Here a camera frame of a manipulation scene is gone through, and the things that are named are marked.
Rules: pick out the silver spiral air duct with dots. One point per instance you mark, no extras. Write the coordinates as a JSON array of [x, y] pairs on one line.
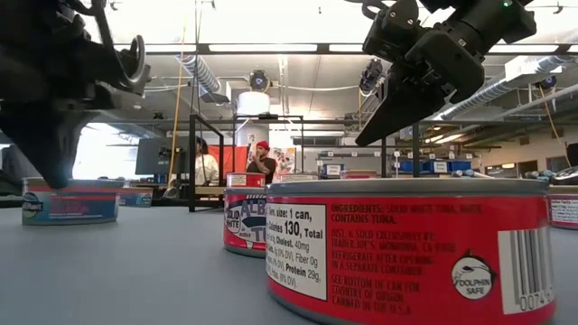
[[496, 88]]

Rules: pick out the black round device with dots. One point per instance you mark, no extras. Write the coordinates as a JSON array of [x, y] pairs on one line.
[[566, 178]]

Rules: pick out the floral pattern cloth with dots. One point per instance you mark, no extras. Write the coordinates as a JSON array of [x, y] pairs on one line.
[[284, 162]]

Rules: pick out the wooden shelf black metal frame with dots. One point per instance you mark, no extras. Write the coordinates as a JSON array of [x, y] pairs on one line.
[[192, 158]]

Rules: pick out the pull tab gold lid can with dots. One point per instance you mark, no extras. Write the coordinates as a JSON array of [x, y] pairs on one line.
[[359, 174]]

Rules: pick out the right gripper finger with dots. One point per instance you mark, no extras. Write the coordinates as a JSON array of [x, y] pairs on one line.
[[388, 86], [406, 104]]

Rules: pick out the white hanging lamp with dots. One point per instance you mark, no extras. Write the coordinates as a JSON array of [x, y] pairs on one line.
[[253, 104]]

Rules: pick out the blue storage bin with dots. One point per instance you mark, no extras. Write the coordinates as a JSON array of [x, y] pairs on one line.
[[460, 166], [426, 167]]

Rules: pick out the blue white label box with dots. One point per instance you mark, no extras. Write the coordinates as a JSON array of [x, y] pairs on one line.
[[333, 170]]

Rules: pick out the person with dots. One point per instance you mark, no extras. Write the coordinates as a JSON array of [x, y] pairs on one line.
[[207, 169], [262, 164]]

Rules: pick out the silver flexible air duct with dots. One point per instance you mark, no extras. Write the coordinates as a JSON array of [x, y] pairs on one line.
[[201, 72]]

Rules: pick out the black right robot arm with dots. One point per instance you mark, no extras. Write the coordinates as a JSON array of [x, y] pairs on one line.
[[496, 22]]

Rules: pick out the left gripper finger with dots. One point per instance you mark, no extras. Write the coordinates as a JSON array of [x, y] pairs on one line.
[[49, 144]]

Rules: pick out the black ceiling spotlight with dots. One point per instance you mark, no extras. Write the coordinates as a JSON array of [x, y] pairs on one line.
[[547, 82], [259, 81], [371, 74]]

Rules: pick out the blue table mat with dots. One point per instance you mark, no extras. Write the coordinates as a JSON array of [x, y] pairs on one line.
[[135, 271]]

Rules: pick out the grey rolls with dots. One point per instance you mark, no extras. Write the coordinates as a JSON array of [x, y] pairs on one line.
[[478, 175]]

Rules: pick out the salmon can gold lid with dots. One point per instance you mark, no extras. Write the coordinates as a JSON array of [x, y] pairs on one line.
[[137, 198], [90, 207]]

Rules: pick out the black computer monitor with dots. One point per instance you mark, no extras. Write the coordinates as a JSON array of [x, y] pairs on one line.
[[153, 155]]

